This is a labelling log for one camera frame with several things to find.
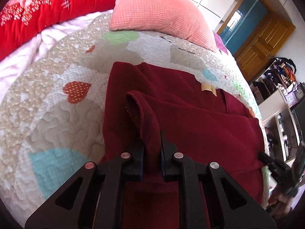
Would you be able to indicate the magenta blanket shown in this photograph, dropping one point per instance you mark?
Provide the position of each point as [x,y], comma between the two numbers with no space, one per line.
[219,43]

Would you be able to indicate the white shelf unit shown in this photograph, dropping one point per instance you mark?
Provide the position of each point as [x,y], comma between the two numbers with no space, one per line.
[284,125]

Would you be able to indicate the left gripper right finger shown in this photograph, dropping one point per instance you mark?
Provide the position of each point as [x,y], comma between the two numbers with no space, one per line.
[208,196]

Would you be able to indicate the heart patterned quilt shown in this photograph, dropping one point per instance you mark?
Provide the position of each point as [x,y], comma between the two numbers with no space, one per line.
[52,115]

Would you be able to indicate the pink waffle pillow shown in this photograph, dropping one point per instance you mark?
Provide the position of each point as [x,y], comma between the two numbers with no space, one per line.
[179,18]

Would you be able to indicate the clothes rack with clothes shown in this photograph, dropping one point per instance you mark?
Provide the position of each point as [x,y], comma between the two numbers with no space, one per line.
[280,75]

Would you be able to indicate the person right hand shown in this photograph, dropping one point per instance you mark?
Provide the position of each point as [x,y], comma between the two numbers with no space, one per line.
[280,203]

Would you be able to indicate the dark red sweater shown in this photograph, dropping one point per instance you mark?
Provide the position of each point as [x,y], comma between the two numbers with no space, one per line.
[143,100]

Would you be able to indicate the red floral bolster pillow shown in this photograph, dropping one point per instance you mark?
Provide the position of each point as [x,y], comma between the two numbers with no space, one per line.
[21,20]

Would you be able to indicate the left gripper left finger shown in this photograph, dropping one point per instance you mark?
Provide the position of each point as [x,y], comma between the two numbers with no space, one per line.
[93,196]

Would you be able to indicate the wooden door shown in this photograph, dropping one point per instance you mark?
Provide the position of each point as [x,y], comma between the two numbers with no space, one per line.
[262,45]

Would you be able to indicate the white bed sheet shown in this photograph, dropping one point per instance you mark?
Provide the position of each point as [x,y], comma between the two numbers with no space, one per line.
[17,62]

